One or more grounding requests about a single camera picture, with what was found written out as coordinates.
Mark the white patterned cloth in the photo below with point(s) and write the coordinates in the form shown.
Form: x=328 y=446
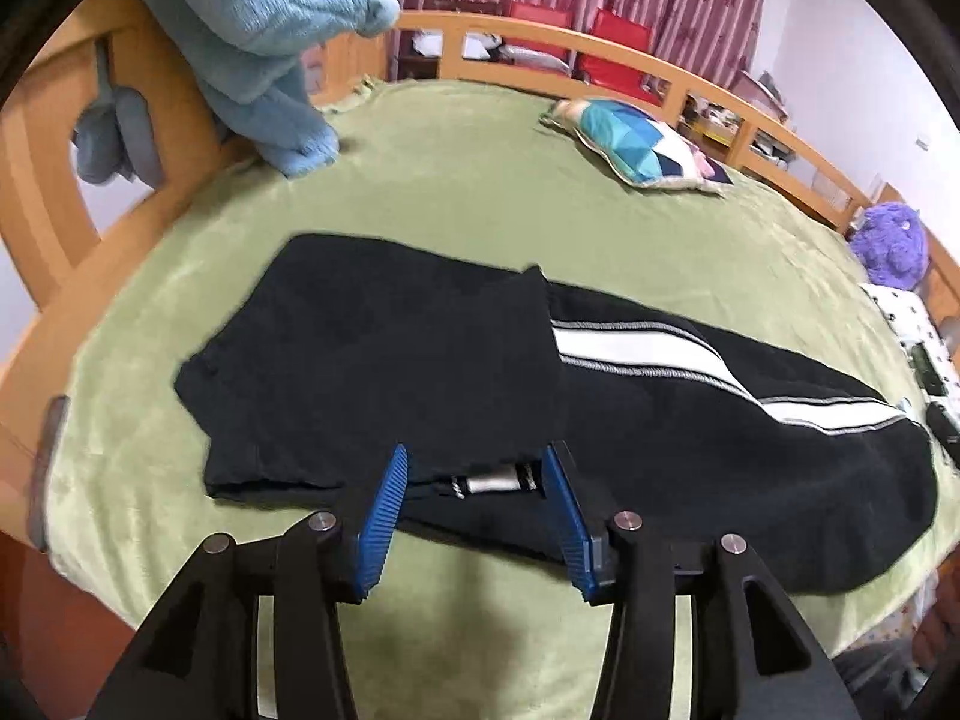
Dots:
x=900 y=315

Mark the red chair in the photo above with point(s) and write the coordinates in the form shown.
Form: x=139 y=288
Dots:
x=619 y=37
x=540 y=22

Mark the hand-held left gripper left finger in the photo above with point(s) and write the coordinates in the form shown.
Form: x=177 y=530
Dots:
x=386 y=499

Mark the green fleece blanket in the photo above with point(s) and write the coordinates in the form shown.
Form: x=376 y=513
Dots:
x=450 y=195

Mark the purple plush toy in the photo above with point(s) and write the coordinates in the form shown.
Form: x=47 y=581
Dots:
x=892 y=240

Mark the black pants with white stripe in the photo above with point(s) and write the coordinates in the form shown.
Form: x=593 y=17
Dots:
x=375 y=360

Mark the wooden bed frame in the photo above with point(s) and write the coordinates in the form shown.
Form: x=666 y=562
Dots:
x=45 y=187

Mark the small black device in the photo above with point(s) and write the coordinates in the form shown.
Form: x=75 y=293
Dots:
x=945 y=431
x=928 y=371

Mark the person's blue jeans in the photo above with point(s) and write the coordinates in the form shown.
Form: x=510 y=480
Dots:
x=870 y=675

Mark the colourful patchwork pillow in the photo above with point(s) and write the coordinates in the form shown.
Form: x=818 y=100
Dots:
x=637 y=142

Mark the light blue plush blanket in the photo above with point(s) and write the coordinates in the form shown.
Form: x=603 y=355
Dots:
x=247 y=0

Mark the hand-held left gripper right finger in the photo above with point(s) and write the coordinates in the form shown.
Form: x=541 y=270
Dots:
x=562 y=499

